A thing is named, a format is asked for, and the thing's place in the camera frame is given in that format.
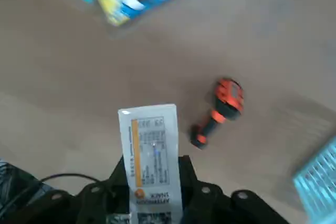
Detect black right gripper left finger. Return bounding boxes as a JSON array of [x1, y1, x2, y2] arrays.
[[34, 156, 131, 224]]

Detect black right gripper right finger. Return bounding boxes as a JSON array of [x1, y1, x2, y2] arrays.
[[178, 155, 309, 224]]

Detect white yellow cookie box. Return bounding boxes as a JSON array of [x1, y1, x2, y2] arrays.
[[117, 103, 183, 224]]

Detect orange black barcode scanner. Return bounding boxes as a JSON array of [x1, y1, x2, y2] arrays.
[[189, 77, 245, 150]]

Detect light blue shopping basket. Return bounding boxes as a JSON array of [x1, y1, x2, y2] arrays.
[[292, 136, 336, 224]]

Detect clear acrylic stepped shelf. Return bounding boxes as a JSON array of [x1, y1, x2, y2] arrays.
[[59, 0, 221, 41]]

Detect thin black cable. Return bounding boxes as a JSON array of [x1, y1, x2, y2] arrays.
[[39, 172, 116, 198]]

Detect black wrist cable box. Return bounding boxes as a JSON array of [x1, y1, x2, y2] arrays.
[[0, 157, 53, 224]]

